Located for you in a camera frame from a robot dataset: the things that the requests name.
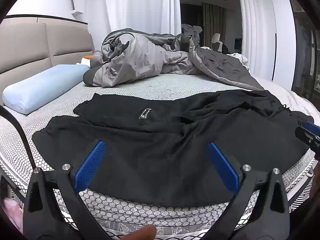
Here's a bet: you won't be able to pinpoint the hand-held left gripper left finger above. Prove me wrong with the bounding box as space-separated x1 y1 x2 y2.
22 140 112 240

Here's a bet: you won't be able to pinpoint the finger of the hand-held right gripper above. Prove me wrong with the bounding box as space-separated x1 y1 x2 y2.
295 120 320 149

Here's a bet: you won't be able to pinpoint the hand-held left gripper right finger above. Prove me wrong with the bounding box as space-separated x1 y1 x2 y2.
206 142 292 240

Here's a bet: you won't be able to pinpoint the black pants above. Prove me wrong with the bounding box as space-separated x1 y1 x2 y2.
32 89 315 208

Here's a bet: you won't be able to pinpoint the person's left hand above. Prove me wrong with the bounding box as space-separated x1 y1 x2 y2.
119 224 157 240

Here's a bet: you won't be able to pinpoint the dark glass cabinet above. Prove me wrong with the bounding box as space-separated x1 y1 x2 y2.
287 0 320 101

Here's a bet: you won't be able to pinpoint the pink cloth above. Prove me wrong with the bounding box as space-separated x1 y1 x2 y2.
2 197 24 233

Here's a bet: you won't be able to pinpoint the light blue pillow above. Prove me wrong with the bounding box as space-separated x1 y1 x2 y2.
2 64 91 115

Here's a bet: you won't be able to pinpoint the white cloth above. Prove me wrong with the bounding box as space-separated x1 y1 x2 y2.
231 52 250 71

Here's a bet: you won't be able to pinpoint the white wardrobe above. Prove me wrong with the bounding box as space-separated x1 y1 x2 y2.
268 0 297 91

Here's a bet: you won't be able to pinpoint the honeycomb patterned bed mattress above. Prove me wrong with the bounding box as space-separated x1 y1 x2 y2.
0 73 320 240

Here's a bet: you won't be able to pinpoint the orange and white plush toy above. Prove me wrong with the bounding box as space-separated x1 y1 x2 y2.
80 55 95 67

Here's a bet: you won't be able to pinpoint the grey duvet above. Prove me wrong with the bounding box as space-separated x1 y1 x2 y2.
83 24 265 92

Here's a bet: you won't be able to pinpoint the white curtain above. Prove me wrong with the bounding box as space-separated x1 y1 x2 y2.
85 0 182 36
235 0 275 80

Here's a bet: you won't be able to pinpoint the white office chair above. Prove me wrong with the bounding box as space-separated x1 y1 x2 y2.
211 33 225 53

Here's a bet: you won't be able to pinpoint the beige padded headboard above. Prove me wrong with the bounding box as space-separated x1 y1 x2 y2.
0 15 97 107

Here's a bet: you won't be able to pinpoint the olive curtain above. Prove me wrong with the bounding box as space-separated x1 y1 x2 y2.
202 2 227 47

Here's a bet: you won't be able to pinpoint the black cable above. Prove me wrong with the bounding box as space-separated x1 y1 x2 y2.
0 106 35 168

